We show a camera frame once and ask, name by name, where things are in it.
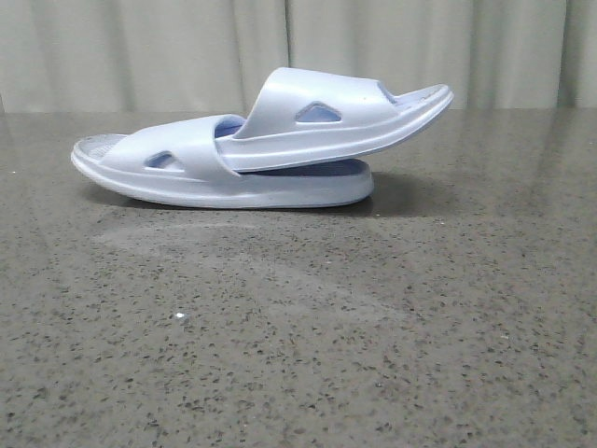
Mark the light blue slipper toe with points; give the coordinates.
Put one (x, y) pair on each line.
(181, 163)
(302, 117)

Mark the pale grey-green curtain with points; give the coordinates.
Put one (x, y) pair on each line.
(213, 56)

